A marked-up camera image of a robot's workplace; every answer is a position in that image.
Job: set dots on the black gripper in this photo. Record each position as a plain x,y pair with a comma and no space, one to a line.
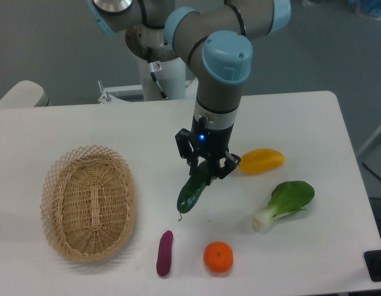
210,144

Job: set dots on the dark green cucumber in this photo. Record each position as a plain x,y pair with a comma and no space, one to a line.
192,190

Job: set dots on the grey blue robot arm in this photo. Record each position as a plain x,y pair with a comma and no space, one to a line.
216,47

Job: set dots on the woven wicker basket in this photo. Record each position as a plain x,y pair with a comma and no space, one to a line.
88,205

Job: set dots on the yellow bell pepper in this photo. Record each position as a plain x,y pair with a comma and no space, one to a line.
261,160

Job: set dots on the green bok choy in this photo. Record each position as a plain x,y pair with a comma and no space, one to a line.
287,198

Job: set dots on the orange tangerine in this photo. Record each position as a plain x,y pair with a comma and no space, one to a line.
218,257

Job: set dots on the purple sweet potato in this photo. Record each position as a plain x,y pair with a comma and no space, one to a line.
164,257

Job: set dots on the white chair back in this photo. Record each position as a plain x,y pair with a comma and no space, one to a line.
25,94

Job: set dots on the black device at table edge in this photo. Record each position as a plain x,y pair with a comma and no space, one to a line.
373,263

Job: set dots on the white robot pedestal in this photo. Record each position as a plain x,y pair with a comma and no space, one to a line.
162,73

